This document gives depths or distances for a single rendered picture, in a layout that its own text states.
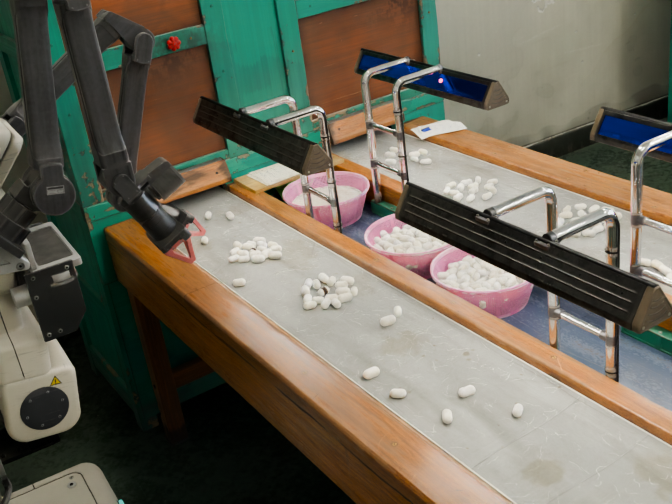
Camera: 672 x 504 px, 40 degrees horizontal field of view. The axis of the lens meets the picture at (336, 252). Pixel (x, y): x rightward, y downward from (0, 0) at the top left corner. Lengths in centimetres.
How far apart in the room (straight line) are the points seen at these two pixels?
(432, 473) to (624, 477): 32
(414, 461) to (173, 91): 155
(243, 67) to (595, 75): 251
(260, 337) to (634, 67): 350
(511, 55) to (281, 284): 252
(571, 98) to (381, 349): 309
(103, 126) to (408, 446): 82
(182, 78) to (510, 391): 147
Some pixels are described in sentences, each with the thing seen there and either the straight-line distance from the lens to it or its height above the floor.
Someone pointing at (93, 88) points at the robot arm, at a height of 140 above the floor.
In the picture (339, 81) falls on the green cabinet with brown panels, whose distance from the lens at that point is 311.
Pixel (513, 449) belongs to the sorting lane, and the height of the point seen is 74.
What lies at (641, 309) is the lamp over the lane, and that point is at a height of 108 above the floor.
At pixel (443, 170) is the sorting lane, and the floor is 74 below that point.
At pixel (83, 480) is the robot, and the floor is 28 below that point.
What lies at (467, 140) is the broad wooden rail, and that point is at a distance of 304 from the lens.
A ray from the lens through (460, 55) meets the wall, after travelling 438.
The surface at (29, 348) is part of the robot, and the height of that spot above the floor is 88.
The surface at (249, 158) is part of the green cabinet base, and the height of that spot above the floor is 82.
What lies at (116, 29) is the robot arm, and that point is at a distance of 219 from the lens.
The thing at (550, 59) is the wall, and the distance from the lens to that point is 475.
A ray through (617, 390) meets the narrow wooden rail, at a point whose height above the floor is 76.
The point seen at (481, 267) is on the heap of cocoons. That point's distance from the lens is 231.
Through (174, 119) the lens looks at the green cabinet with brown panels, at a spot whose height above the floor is 101.
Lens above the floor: 182
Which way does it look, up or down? 26 degrees down
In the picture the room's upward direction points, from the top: 8 degrees counter-clockwise
